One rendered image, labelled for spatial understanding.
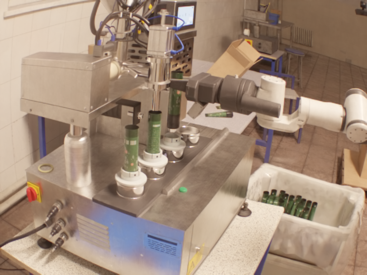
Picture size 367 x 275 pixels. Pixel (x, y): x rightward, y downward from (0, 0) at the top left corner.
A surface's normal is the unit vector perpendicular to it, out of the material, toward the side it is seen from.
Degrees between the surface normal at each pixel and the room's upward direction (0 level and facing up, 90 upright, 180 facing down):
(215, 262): 0
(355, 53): 90
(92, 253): 90
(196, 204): 0
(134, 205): 0
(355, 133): 126
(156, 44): 90
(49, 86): 90
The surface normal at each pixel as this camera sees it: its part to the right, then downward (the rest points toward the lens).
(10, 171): 0.92, 0.22
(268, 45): -0.39, 0.33
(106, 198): 0.07, -0.91
